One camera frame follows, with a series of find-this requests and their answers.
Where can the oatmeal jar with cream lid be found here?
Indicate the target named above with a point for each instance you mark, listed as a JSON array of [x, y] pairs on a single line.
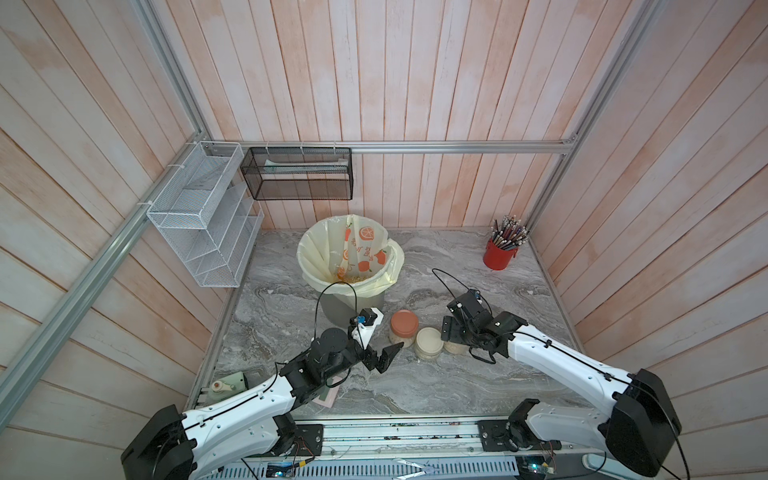
[[428, 343]]

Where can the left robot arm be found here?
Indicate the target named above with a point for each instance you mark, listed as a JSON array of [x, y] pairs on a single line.
[[194, 443]]

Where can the red pencil cup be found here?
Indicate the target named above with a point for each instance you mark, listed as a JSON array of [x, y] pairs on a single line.
[[496, 258]]

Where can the black wire mesh basket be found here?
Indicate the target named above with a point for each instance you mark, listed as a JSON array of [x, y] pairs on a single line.
[[299, 173]]

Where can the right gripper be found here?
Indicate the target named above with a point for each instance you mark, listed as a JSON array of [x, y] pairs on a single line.
[[452, 335]]

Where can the bundle of pencils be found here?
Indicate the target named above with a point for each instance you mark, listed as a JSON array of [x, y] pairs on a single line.
[[509, 233]]

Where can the horizontal aluminium frame bar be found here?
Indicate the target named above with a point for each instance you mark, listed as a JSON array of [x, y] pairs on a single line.
[[425, 147]]

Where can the oatmeal jar with brown lid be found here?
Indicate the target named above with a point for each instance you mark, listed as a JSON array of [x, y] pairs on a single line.
[[404, 326]]

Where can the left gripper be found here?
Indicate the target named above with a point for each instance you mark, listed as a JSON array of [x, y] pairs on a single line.
[[387, 354]]

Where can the grey trash bin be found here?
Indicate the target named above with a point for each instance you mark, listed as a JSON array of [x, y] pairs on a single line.
[[341, 303]]

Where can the white wire mesh shelf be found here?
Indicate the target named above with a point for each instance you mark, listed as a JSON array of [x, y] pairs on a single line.
[[205, 214]]

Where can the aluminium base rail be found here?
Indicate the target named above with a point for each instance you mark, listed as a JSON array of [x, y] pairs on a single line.
[[414, 448]]

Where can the pink calculator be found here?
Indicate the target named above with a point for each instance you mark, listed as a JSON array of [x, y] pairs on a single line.
[[326, 397]]

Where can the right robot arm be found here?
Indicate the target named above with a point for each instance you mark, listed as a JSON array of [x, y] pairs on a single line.
[[629, 416]]

